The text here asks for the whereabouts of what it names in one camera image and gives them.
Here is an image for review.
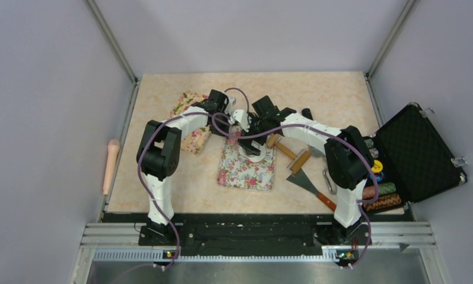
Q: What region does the metal scraper with red handle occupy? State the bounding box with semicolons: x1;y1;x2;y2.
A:
286;170;336;212

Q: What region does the black ridged rolling stick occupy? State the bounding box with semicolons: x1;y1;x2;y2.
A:
301;108;313;120

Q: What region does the white dough piece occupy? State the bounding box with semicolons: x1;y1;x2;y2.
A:
239;146;275;163

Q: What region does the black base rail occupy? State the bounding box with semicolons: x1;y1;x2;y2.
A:
79;211;433;263

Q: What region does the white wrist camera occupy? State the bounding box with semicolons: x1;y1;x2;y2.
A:
224;96;237;115
229;109;251;131

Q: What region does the wooden double-ended rolling pin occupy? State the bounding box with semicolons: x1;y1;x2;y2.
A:
265;134;312;175

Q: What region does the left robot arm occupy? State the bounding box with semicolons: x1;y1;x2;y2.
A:
137;89;236;245

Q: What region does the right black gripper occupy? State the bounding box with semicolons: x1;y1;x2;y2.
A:
238;112;270;156

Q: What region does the open black poker chip case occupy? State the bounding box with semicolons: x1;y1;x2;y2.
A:
322;102;468;214

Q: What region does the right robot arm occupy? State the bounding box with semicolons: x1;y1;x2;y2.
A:
230;96;374;244

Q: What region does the yellow floral cloth pad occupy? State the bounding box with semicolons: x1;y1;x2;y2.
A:
169;91;211;154

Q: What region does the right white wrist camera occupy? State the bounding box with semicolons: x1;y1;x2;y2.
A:
229;109;251;131

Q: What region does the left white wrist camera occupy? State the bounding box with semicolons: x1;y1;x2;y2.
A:
224;96;237;115

